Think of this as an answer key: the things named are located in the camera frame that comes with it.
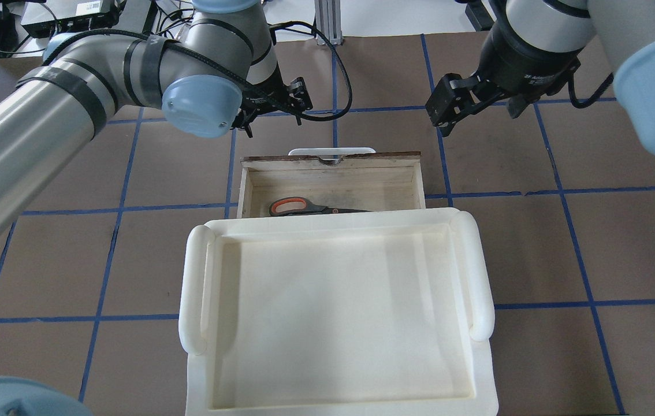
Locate black power brick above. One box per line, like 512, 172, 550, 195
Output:
459, 1, 494, 32

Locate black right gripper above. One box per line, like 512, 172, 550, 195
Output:
425, 20, 581, 138

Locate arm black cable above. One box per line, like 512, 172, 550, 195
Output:
567, 69, 614, 109
148, 20, 353, 122

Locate wooden drawer white handle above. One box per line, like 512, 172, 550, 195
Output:
237, 147, 426, 218

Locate aluminium frame post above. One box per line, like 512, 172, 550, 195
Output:
314, 0, 344, 46

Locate orange grey scissors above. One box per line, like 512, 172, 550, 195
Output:
269, 196, 368, 217

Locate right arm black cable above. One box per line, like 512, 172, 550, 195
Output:
567, 69, 614, 109

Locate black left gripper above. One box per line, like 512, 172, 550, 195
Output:
230, 75, 314, 139

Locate white plastic tray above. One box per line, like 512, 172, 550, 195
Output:
178, 207, 499, 415

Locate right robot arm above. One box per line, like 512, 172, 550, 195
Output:
425, 1, 655, 155

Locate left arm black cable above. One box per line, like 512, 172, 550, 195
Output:
148, 20, 353, 122

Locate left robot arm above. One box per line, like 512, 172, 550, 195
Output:
0, 1, 290, 234

